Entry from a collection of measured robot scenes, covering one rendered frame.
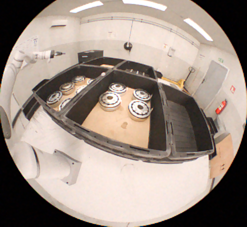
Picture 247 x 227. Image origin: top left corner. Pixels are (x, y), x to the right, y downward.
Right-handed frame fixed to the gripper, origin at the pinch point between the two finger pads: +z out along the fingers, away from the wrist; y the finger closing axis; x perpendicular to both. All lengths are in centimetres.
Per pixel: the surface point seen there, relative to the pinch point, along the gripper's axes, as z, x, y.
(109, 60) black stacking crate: 48.4, 2.8, -4.6
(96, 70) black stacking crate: 19.6, 9.0, -33.4
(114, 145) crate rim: 1, 12, -77
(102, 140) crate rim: 0, 12, -74
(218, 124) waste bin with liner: 178, 3, -233
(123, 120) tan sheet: 14, 19, -70
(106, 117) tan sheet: 9, 20, -65
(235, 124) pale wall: 179, -42, -302
